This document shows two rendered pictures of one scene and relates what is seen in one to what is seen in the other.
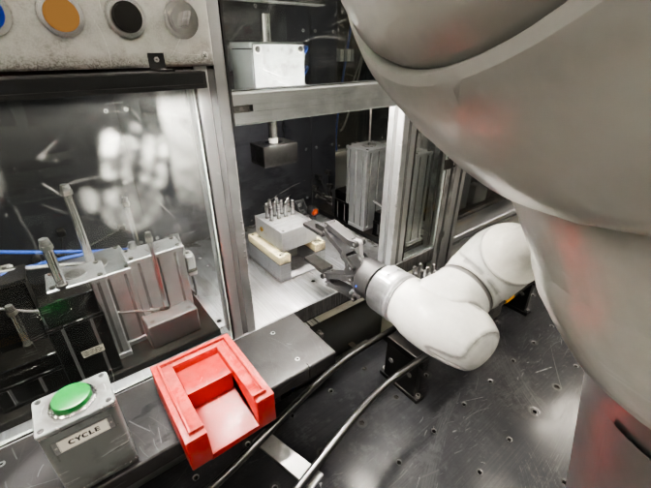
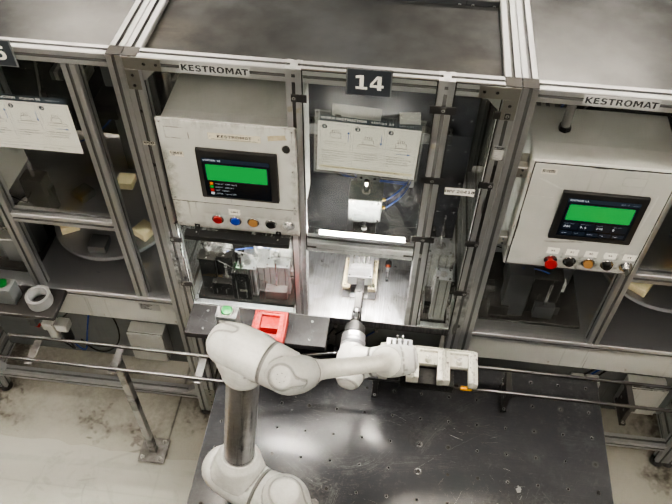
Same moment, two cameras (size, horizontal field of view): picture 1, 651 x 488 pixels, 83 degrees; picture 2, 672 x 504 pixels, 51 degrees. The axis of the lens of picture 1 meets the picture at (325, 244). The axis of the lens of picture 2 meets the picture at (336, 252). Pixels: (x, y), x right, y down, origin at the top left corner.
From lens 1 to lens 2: 212 cm
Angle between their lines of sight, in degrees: 39
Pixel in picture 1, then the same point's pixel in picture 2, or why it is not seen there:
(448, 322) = not seen: hidden behind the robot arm
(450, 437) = (367, 419)
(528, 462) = (385, 452)
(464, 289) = not seen: hidden behind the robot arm
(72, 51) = (254, 228)
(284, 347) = (309, 331)
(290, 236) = (352, 278)
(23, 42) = (242, 226)
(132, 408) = (246, 317)
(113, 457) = not seen: hidden behind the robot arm
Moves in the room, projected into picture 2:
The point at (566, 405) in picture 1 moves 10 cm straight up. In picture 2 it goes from (438, 455) to (441, 443)
